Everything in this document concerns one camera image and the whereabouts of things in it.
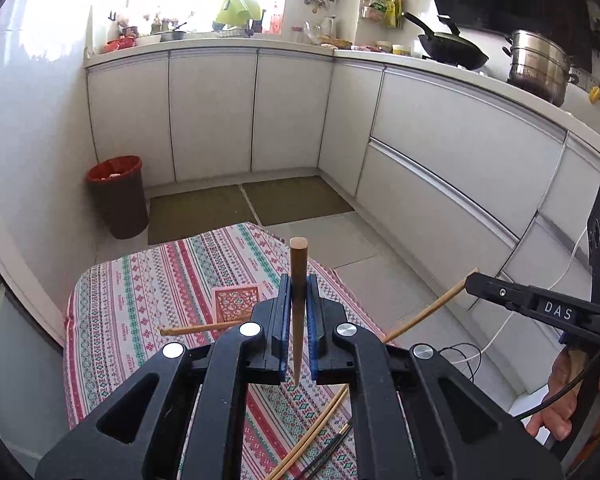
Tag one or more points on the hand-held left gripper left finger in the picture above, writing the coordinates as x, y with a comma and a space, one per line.
282, 350

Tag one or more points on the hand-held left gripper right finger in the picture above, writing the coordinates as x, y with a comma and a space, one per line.
314, 355

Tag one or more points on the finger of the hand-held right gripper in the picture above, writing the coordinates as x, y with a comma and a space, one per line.
500, 291

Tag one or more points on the dark brown single chopstick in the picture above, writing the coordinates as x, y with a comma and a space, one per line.
298, 300

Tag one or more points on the pink perforated utensil basket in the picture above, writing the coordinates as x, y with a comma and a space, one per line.
235, 302

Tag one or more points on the light single chopstick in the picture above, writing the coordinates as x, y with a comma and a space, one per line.
200, 328
430, 310

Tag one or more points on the black chopstick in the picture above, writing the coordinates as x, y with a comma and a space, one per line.
331, 446
325, 457

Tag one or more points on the person's right hand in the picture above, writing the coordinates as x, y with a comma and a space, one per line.
560, 400

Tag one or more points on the striped patterned tablecloth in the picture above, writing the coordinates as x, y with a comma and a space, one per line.
145, 310

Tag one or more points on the olive floor mat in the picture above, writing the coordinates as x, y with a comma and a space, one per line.
195, 215
295, 200

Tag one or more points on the yellow hanging utensil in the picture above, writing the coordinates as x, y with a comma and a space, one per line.
595, 94

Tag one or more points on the white kitchen cabinets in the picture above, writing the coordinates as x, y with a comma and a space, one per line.
430, 125

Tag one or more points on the steel steamer pot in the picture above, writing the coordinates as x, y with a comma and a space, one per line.
537, 70

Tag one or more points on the brown trash bin red liner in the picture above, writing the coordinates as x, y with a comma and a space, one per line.
120, 205

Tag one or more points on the black wok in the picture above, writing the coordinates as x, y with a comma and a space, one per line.
452, 52

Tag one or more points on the frosted glass sliding door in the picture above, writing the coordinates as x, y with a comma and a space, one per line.
10, 385

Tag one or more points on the yellow bottle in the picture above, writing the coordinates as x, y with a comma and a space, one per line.
390, 12

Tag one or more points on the white countertop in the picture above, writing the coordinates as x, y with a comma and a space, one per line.
280, 42

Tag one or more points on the white kettle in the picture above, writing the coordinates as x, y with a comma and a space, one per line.
329, 26

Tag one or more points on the glass teapot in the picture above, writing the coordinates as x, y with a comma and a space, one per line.
311, 32

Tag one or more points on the red drink bottle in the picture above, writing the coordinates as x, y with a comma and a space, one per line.
276, 22

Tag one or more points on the steel bowl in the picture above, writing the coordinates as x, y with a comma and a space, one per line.
172, 36

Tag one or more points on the red bowl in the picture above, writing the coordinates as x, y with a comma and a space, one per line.
120, 45

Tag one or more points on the green dish rack items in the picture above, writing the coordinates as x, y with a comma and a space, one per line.
237, 7

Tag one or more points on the wall rack with condiments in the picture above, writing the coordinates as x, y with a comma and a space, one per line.
375, 10

